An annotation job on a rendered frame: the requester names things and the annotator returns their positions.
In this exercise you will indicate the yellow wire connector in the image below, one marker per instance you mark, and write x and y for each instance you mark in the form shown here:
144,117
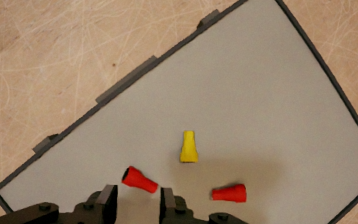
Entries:
188,154

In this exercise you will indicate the red wire connector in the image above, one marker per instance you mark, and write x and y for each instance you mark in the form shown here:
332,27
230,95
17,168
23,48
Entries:
236,193
133,178

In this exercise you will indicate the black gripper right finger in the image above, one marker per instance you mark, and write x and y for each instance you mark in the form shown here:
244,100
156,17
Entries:
182,215

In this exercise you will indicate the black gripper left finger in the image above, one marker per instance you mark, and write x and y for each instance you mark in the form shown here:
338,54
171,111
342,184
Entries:
101,210

